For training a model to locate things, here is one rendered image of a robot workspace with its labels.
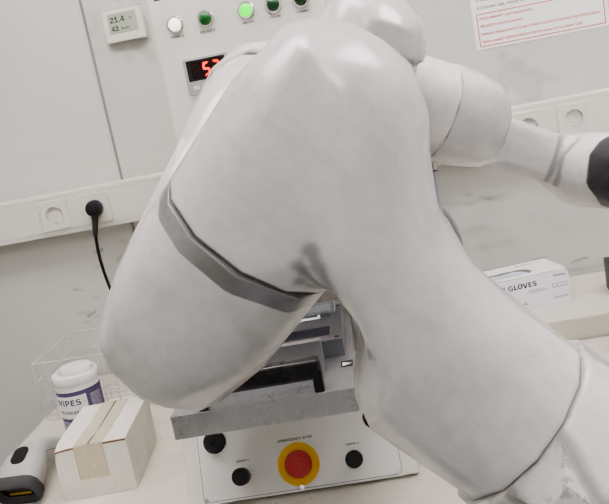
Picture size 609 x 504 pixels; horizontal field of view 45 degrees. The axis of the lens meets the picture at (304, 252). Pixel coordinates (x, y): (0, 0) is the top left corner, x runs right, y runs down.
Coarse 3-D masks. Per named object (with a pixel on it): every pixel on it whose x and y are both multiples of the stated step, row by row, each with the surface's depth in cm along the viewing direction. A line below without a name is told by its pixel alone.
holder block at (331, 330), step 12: (336, 312) 106; (300, 324) 104; (312, 324) 103; (324, 324) 102; (336, 324) 100; (288, 336) 101; (300, 336) 101; (312, 336) 101; (324, 336) 96; (336, 336) 95; (324, 348) 95; (336, 348) 95
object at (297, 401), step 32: (288, 352) 91; (320, 352) 90; (352, 352) 96; (288, 384) 89; (352, 384) 85; (192, 416) 85; (224, 416) 85; (256, 416) 85; (288, 416) 85; (320, 416) 85
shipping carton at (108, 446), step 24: (96, 408) 132; (120, 408) 129; (144, 408) 130; (72, 432) 122; (96, 432) 120; (120, 432) 118; (144, 432) 126; (72, 456) 116; (96, 456) 116; (120, 456) 116; (144, 456) 124; (72, 480) 117; (96, 480) 117; (120, 480) 117
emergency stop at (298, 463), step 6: (300, 450) 107; (288, 456) 107; (294, 456) 106; (300, 456) 106; (306, 456) 106; (288, 462) 106; (294, 462) 106; (300, 462) 106; (306, 462) 106; (288, 468) 106; (294, 468) 106; (300, 468) 106; (306, 468) 106; (294, 474) 106; (300, 474) 106; (306, 474) 106
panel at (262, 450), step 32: (352, 416) 108; (224, 448) 109; (256, 448) 108; (288, 448) 107; (320, 448) 107; (352, 448) 106; (384, 448) 106; (224, 480) 108; (256, 480) 107; (288, 480) 106; (320, 480) 106; (352, 480) 105
